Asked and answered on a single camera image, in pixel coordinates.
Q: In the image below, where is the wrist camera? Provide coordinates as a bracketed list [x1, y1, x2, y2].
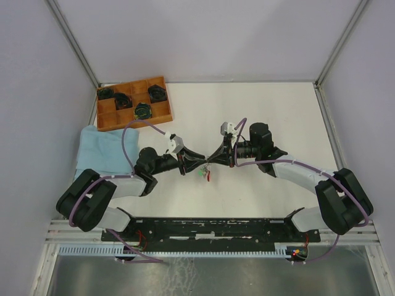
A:
[220, 122, 237, 138]
[164, 132, 184, 158]

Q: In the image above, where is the wooden compartment tray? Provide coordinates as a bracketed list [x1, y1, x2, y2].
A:
[96, 76, 173, 131]

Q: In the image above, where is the slotted cable duct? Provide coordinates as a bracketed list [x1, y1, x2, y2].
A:
[57, 243, 309, 257]

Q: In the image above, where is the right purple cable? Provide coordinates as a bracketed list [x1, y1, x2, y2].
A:
[233, 117, 371, 264]

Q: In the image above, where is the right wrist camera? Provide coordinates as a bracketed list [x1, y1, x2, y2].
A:
[220, 122, 237, 138]

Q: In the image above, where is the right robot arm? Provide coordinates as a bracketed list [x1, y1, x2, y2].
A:
[208, 122, 373, 241]

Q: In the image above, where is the black coil with green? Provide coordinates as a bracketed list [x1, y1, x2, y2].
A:
[133, 102, 152, 120]

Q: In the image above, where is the light blue cloth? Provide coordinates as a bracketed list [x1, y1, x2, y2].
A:
[73, 125, 139, 179]

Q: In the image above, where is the black coil top left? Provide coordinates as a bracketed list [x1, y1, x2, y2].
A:
[96, 88, 114, 101]

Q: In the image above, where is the black coil top right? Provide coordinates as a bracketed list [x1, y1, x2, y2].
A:
[148, 84, 167, 104]

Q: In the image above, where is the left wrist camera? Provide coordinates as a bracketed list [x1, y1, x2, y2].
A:
[164, 132, 184, 158]

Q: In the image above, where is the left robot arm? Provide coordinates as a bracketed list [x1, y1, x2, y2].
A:
[56, 147, 206, 241]

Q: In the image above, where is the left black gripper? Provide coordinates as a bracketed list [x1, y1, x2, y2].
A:
[151, 146, 207, 175]

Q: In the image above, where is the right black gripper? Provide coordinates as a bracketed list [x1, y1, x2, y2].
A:
[207, 137, 259, 168]

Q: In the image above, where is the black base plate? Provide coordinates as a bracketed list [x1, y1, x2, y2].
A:
[118, 217, 321, 253]

